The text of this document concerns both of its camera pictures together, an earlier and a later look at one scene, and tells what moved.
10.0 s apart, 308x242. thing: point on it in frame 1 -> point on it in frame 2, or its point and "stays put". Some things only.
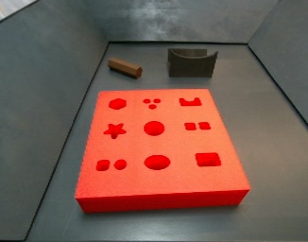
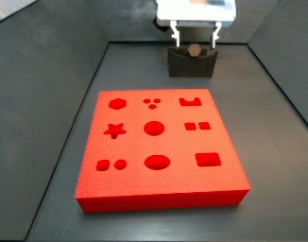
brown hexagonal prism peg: (125, 67) -> (194, 49)
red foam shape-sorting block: (157, 154) stays put
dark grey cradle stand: (190, 62) stays put
